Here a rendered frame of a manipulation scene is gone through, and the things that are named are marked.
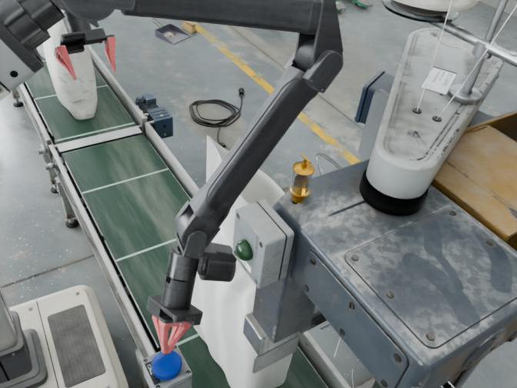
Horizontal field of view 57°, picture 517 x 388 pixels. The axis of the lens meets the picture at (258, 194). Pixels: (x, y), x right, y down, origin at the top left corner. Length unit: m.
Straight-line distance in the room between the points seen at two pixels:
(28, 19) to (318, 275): 0.50
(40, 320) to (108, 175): 0.69
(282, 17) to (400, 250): 0.41
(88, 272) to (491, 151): 1.86
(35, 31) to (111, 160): 1.60
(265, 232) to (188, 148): 2.42
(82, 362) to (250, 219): 1.23
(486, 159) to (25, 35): 0.71
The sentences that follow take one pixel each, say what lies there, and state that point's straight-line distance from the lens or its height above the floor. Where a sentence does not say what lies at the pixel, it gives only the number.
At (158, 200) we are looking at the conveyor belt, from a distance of 2.07.
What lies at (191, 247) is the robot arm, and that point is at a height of 1.12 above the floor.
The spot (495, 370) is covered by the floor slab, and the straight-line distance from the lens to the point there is 2.33.
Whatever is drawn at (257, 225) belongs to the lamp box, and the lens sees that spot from 0.62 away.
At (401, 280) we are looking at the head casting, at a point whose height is 1.34.
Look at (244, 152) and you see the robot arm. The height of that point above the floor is 1.27.
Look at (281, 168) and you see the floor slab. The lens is 2.90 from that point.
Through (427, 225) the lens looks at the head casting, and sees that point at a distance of 0.67.
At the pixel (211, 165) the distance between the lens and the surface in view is 1.29.
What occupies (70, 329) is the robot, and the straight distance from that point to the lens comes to 1.85.
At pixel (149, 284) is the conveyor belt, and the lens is 1.77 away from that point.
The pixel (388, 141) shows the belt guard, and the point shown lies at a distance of 0.66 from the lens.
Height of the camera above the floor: 1.76
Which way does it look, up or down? 41 degrees down
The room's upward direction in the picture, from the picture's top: 7 degrees clockwise
